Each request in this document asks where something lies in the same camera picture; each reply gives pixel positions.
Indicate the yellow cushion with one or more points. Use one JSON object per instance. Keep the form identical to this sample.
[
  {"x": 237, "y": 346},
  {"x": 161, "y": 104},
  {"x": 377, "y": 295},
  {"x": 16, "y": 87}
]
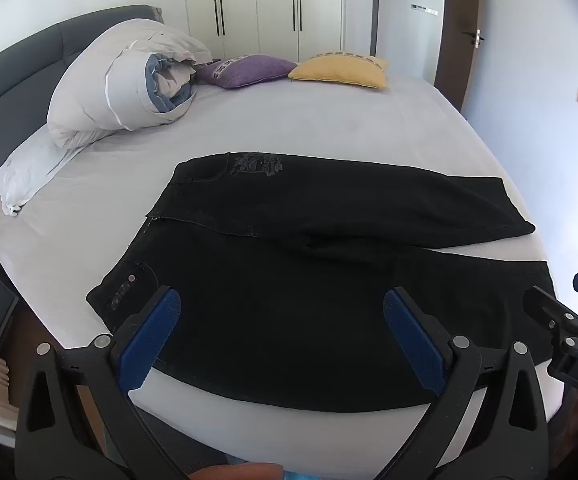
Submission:
[{"x": 341, "y": 70}]

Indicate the white wardrobe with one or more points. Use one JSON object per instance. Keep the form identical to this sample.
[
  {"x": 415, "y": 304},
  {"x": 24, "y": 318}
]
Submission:
[{"x": 269, "y": 5}]

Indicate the white bed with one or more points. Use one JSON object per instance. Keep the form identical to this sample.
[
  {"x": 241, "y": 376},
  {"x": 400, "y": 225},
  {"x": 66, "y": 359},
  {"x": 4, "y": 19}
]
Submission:
[{"x": 319, "y": 120}]

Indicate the rolled white duvet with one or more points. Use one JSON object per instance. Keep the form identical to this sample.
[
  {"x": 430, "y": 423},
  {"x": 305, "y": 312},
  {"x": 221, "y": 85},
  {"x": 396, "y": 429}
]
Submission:
[{"x": 99, "y": 80}]

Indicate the grey padded headboard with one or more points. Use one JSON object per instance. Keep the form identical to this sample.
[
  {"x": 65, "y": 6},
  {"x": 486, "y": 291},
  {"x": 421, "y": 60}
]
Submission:
[{"x": 19, "y": 70}]

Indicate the white pillow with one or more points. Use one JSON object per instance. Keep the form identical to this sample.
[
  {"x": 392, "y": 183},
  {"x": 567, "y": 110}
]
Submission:
[{"x": 29, "y": 170}]

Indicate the black pants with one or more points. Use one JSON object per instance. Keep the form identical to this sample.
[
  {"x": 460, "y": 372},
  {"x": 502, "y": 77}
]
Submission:
[{"x": 289, "y": 280}]

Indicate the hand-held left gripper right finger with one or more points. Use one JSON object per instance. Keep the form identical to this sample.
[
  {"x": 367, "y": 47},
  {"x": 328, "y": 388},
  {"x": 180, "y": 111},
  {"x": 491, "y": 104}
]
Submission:
[{"x": 414, "y": 340}]

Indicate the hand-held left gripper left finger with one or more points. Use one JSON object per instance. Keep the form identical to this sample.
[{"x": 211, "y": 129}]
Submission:
[{"x": 149, "y": 340}]

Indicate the purple cushion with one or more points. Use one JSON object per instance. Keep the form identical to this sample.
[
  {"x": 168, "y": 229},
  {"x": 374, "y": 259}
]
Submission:
[{"x": 249, "y": 70}]

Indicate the brown door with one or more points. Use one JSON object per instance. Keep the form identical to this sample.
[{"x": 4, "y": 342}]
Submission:
[{"x": 456, "y": 5}]

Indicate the wide wall switch panel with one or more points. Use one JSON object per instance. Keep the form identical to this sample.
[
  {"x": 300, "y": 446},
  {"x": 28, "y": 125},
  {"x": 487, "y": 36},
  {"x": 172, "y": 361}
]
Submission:
[{"x": 424, "y": 9}]

